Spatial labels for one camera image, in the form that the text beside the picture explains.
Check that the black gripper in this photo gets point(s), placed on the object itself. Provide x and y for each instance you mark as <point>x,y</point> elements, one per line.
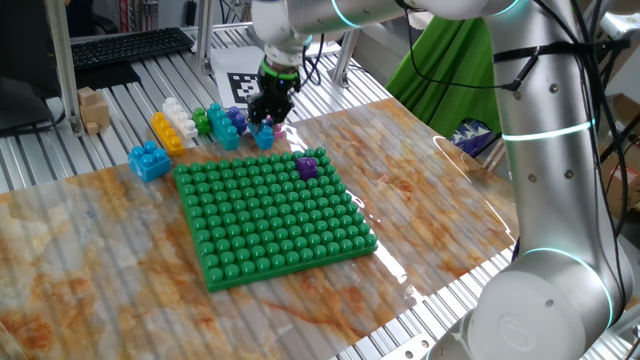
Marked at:
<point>277,92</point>

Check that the light blue long block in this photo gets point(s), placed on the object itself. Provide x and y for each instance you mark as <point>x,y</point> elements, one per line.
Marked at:
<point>264,137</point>

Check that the purple single-stud block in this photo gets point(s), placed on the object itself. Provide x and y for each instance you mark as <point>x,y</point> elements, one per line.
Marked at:
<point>306,169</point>

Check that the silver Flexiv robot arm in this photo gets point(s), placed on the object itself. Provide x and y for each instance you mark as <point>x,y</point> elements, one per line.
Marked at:
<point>550,175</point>

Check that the indigo short block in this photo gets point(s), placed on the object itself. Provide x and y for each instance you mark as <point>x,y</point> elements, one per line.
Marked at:
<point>237,121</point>

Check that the teal long block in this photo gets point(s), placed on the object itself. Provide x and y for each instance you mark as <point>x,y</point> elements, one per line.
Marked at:
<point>223,127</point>

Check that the printed marker tag sheet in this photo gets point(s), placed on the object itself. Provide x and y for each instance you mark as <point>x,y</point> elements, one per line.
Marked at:
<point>235,65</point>

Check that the small green block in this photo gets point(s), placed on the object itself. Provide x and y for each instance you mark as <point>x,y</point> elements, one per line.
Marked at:
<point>201,121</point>

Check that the white long block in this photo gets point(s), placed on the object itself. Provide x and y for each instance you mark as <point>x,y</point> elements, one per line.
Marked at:
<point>180,118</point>

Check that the orange-yellow long block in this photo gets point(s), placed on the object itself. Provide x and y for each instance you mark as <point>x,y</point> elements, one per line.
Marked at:
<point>168,134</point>

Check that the green studded baseplate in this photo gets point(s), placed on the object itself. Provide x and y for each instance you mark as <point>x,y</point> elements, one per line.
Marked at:
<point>270,225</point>

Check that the light blue square block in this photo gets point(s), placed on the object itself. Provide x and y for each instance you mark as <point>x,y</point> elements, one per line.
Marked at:
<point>149,162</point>

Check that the black keyboard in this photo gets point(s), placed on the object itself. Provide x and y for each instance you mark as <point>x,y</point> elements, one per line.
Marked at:
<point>130,47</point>

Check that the black desk pad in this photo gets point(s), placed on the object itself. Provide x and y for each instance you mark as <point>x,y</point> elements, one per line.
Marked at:
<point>107,77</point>

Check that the green cloth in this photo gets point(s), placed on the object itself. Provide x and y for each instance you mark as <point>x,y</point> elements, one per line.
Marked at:
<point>440,75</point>

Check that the large wooden block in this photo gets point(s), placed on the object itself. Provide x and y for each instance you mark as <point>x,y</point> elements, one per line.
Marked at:
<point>95,114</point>

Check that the red white striped pole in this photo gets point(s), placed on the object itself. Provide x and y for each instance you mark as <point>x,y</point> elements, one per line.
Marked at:
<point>124,15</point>

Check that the tiny wooden block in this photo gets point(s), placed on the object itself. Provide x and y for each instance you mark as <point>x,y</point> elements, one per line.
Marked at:
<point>92,128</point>

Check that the small wooden cube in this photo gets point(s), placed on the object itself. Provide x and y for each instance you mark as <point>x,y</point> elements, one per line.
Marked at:
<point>85,95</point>

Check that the blue white patterned bag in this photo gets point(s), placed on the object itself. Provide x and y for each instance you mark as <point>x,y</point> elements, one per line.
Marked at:
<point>470,137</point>

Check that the marble pattern table mat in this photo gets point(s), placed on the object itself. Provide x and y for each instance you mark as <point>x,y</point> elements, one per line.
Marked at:
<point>125,280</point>

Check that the black monitor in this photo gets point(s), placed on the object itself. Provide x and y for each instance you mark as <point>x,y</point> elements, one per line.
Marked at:
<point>25,50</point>

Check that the silver robot mounting plate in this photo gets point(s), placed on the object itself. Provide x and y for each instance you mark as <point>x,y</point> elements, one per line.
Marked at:
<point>412,347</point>

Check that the brown cardboard box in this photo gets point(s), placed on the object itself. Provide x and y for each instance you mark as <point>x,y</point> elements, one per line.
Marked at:
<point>625,180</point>

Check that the aluminium frame post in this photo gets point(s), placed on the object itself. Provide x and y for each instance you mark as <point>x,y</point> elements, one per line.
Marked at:
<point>346,57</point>
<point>62,65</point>
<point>205,35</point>
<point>492,157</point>

